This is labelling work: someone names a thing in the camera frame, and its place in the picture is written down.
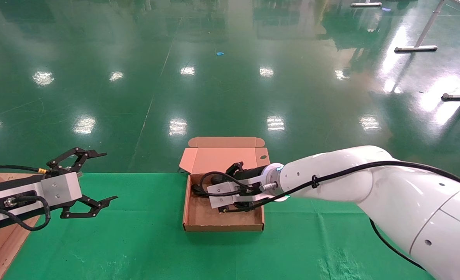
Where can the grey metal table leg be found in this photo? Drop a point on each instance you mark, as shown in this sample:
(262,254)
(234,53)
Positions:
(415,49)

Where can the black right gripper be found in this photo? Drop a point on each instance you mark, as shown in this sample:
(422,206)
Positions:
(255,173)

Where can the green table cloth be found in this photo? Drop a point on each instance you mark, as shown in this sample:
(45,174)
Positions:
(136,241)

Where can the open pinkish cardboard box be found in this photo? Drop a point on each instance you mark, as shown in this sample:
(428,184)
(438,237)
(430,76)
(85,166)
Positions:
(202,216)

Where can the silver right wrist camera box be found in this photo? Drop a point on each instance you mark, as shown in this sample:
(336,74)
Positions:
(222,198)

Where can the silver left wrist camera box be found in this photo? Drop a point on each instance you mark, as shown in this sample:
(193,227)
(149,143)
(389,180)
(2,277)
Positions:
(62,190)

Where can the grey metal table foot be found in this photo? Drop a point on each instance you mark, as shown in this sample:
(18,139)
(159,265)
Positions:
(459,96)
(366,4)

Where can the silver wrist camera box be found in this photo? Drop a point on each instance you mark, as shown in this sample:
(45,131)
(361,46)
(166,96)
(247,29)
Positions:
(222,198)
(62,190)

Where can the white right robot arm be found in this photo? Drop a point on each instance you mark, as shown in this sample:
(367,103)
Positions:
(408,202)

